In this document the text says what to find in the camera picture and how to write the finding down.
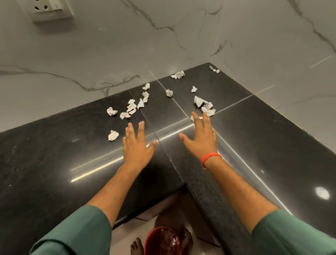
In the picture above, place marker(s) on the person's right hand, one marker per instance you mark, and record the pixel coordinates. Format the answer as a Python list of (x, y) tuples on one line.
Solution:
[(203, 142)]

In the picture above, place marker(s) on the person's left hand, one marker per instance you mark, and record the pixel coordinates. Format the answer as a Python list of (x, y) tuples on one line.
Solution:
[(136, 152)]

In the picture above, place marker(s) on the white paper scraps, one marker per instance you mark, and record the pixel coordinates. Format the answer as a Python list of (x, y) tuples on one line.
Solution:
[(113, 135)]

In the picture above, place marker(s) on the person's left forearm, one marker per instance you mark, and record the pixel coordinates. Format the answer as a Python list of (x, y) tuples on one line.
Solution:
[(115, 191)]

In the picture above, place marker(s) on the person's right forearm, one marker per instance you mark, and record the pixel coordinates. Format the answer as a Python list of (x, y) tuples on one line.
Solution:
[(241, 194)]

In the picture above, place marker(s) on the orange thread wristband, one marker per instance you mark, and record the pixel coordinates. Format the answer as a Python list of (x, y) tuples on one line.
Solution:
[(210, 155)]

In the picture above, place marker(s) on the red plastic bucket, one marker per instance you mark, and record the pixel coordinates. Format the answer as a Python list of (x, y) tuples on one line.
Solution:
[(149, 244)]

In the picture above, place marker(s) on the green shirt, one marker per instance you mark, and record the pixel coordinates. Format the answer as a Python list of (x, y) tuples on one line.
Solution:
[(78, 231)]

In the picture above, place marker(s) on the white wall socket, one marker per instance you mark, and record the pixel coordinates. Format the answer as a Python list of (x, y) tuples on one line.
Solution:
[(42, 15)]

